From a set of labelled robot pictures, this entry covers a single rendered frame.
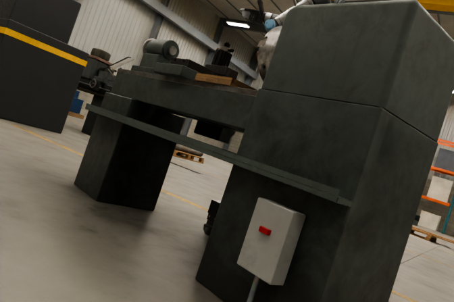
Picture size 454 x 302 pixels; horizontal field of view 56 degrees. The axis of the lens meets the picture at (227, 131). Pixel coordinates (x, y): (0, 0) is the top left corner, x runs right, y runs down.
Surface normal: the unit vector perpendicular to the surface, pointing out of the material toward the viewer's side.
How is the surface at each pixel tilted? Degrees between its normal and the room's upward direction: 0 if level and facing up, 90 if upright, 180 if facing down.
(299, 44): 90
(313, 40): 90
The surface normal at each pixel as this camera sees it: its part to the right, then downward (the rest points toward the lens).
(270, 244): -0.71, -0.26
